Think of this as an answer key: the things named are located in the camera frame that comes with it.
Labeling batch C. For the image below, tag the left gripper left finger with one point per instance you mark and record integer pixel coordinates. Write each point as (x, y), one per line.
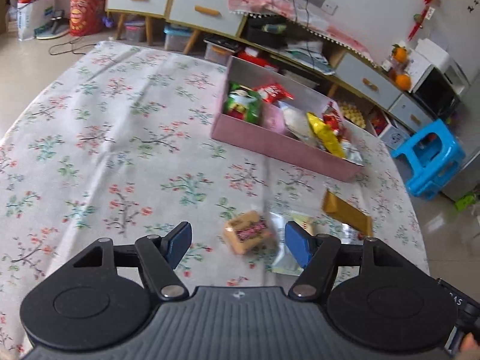
(159, 256)

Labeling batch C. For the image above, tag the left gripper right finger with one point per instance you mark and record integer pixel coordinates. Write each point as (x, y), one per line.
(317, 256)

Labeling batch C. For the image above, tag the silver green snack packet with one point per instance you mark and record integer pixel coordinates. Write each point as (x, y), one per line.
(292, 250)

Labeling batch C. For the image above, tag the gold snack bar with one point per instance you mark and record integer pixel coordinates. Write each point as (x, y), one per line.
(346, 213)

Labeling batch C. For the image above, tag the tan biscuit packet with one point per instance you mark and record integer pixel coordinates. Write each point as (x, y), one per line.
(244, 232)

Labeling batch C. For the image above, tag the green cartoon girl snack packet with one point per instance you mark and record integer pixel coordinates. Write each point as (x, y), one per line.
(243, 103)

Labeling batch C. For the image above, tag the white snack packet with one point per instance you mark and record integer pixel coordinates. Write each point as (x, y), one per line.
(296, 122)

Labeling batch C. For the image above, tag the person's right hand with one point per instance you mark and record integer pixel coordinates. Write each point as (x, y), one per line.
(469, 344)

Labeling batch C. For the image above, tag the yellow snack packet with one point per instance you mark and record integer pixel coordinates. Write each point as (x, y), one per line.
(326, 135)

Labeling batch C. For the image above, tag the floral tablecloth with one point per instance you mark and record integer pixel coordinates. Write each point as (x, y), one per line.
(119, 146)

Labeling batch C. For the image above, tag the blue plastic stool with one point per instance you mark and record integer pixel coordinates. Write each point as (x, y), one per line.
(434, 156)

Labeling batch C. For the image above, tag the white patterned box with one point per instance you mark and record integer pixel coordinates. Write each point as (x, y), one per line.
(387, 129)

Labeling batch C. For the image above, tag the pink cardboard box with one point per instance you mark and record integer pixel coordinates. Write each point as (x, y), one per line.
(277, 142)

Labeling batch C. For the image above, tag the yellow egg tray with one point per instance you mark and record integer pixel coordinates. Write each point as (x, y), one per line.
(352, 113)

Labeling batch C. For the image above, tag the red snack packet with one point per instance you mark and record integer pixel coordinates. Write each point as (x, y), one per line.
(273, 93)

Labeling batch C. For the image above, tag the lower orange fruit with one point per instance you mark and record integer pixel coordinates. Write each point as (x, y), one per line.
(403, 82)

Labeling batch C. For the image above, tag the orange fruit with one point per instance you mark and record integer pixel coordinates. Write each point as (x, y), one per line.
(403, 82)
(399, 54)

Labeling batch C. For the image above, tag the black microwave oven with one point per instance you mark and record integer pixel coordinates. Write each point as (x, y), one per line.
(430, 87)

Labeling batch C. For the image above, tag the red box under cabinet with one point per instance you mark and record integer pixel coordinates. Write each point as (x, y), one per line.
(254, 56)

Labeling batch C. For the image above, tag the upper orange fruit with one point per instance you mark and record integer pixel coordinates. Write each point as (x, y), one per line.
(399, 54)

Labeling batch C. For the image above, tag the clear storage bin blue lid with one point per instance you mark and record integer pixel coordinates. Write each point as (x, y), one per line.
(176, 37)

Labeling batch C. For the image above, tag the wooden TV cabinet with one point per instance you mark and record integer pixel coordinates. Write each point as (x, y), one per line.
(346, 65)

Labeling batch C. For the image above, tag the red festive gift bag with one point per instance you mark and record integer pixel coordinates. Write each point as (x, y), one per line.
(86, 17)

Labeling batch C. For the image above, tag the pink cloth cover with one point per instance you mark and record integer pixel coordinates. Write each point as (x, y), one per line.
(285, 11)

